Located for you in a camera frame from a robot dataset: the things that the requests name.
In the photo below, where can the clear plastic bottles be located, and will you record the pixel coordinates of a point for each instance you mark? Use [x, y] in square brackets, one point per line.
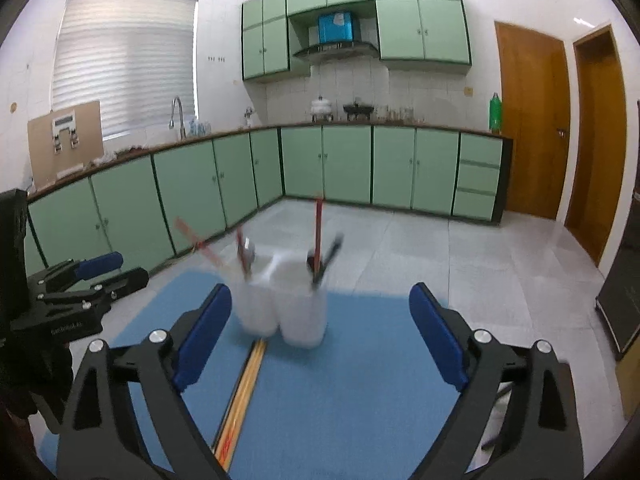
[200, 127]

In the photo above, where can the bundle of wooden chopsticks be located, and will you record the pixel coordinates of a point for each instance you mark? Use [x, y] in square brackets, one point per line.
[245, 395]

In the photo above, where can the white window blind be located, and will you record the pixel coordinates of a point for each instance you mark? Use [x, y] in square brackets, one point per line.
[125, 60]

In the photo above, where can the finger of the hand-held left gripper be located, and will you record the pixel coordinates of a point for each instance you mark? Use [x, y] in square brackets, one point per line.
[102, 262]
[127, 280]

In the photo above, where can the black wok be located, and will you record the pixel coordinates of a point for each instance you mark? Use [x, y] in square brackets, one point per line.
[358, 108]

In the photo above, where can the cardboard box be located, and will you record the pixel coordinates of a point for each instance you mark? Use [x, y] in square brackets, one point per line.
[629, 377]

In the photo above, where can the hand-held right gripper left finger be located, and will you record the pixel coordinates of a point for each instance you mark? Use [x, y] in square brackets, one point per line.
[202, 340]

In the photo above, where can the white double utensil holder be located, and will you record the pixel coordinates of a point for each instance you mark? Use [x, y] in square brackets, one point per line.
[300, 310]

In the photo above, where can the white cooking pot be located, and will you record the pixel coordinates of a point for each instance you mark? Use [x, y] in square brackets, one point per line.
[321, 106]

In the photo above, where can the white clip device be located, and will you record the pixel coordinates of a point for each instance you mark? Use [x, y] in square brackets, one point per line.
[65, 122]

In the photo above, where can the range hood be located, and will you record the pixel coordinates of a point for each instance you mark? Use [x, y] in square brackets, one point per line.
[335, 50]

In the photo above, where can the cardboard panel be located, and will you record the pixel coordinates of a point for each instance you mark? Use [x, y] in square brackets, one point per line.
[87, 132]

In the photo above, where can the blue mat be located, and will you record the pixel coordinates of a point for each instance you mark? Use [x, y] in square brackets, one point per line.
[350, 385]

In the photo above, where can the plain wooden door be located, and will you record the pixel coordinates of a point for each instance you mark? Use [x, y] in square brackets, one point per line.
[597, 150]

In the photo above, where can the metal spoon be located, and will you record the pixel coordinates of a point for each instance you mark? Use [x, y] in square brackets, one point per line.
[249, 252]

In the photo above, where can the small kitchen jars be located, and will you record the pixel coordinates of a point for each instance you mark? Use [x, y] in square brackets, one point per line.
[400, 112]

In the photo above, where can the dark glass-door cabinet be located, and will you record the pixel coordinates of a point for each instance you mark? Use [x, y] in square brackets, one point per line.
[622, 300]

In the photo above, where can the green plastic bottle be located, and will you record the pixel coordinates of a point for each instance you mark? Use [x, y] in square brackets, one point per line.
[495, 114]

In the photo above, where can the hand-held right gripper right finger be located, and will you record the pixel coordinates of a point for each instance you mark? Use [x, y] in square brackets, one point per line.
[440, 340]

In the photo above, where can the crumpled rags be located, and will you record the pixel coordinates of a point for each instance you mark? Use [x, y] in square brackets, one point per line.
[112, 152]

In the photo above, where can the red-tipped single chopstick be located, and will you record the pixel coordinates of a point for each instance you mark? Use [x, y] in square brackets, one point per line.
[241, 245]
[200, 247]
[318, 225]

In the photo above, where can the small wall tap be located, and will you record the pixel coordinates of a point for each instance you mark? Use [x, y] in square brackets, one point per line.
[248, 115]

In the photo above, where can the green wall cabinets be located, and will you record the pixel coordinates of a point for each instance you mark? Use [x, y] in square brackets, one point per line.
[440, 30]

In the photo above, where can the green base cabinets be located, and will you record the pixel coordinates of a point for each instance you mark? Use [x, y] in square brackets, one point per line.
[345, 165]

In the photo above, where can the curved metal faucet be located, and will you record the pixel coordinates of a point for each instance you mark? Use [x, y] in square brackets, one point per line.
[176, 107]

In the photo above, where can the black spoon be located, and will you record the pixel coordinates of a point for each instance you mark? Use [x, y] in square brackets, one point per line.
[327, 257]

